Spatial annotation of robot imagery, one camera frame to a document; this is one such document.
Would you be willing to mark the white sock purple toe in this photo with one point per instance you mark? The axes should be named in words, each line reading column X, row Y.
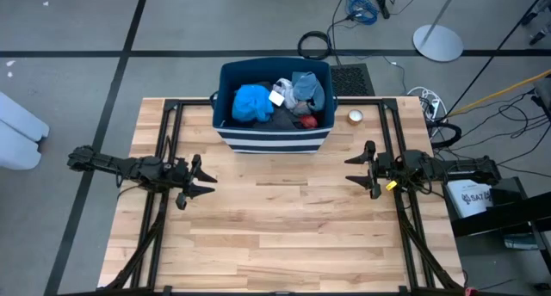
column 287, row 91

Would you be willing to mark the black cart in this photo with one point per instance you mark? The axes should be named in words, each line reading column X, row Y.
column 508, row 214

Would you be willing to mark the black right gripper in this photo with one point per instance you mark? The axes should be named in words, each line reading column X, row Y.
column 381, row 169

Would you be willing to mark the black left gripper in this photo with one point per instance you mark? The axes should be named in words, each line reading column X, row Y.
column 185, row 175

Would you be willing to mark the navy white striped fabric basket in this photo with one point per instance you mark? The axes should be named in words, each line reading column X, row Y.
column 275, row 141

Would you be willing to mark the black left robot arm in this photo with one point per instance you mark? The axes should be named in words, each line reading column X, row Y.
column 129, row 167

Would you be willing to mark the coral pink sock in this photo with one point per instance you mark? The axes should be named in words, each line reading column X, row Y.
column 308, row 121

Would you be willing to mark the blue grey book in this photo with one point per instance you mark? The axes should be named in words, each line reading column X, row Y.
column 521, row 242

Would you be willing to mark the teal blue garment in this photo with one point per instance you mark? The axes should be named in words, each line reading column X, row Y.
column 251, row 102

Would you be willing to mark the black floor grille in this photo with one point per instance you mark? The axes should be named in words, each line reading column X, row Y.
column 353, row 78

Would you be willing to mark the grey sock teal toe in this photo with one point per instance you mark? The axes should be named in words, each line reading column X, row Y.
column 301, row 109

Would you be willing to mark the dark grey trousers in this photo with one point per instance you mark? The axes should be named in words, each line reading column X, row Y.
column 280, row 119

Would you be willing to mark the white printed box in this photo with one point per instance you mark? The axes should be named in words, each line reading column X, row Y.
column 467, row 197

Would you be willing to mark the round tan tape roll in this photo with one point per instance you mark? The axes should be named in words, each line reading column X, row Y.
column 355, row 116

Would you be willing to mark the white rounded block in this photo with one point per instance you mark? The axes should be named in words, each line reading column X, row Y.
column 17, row 154
column 21, row 115

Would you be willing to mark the white power strip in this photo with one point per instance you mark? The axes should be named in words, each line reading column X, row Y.
column 430, row 102

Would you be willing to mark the black wheeled chair base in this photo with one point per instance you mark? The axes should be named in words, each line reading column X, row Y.
column 538, row 37

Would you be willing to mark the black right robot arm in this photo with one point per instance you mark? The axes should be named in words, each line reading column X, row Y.
column 452, row 169

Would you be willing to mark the round white stand base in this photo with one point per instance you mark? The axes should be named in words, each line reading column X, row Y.
column 437, row 44

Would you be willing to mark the thin black pole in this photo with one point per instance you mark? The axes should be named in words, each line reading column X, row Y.
column 495, row 55

